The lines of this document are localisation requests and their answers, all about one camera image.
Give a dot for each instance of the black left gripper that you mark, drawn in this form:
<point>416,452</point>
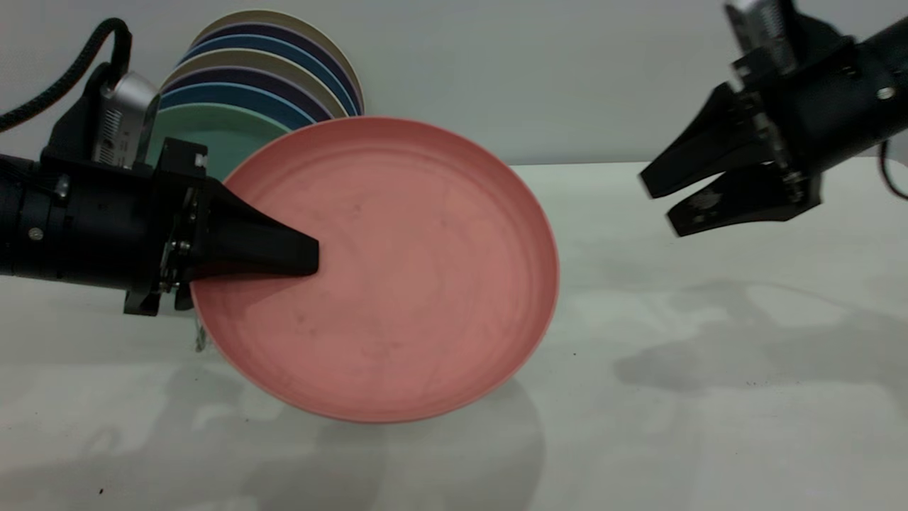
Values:
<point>113,227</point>

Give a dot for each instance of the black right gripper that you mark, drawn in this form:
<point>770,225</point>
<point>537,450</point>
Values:
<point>816,121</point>

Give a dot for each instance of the pink round plate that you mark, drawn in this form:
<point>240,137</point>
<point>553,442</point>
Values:
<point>425,284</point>

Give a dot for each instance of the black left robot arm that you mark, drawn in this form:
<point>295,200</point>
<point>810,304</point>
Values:
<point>28,213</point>

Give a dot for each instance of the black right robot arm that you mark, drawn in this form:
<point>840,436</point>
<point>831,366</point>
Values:
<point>894,78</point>

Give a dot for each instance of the green round plate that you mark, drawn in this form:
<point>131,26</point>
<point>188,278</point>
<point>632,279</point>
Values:
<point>213,142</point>

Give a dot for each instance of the blue round plate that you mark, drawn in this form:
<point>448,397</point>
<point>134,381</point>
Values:
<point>234,96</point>
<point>298,53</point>

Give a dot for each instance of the dark purple round plate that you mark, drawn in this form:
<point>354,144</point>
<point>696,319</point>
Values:
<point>269,84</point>
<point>312,44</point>

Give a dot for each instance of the beige round plate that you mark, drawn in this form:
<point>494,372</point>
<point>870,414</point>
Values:
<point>284,65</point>
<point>305,25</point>

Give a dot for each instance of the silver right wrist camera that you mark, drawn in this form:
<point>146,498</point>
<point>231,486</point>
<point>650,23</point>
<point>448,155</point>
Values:
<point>766,28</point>

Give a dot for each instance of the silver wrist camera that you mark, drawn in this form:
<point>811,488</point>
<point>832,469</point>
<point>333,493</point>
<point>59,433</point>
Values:
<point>766,28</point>
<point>124,121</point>

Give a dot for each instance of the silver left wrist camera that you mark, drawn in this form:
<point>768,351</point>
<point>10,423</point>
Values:
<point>124,121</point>

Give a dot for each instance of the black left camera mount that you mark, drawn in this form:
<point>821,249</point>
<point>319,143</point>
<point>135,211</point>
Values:
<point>71,128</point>

